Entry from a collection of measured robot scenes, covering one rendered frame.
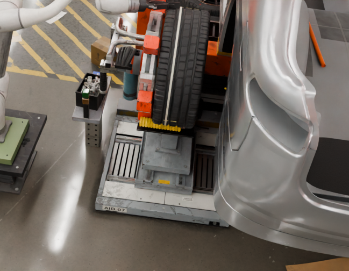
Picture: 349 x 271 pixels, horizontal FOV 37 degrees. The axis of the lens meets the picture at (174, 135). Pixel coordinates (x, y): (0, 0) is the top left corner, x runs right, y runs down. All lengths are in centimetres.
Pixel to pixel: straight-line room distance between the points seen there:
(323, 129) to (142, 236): 124
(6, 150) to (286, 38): 188
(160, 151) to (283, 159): 156
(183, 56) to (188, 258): 121
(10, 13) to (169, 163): 129
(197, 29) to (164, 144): 90
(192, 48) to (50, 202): 135
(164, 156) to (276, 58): 165
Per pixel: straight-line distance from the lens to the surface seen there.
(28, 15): 271
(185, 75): 259
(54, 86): 405
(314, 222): 204
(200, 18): 274
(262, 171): 190
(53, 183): 339
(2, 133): 320
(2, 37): 299
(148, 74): 263
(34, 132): 328
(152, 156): 325
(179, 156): 327
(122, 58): 267
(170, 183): 322
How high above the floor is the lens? 263
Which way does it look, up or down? 45 degrees down
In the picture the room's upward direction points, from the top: 9 degrees clockwise
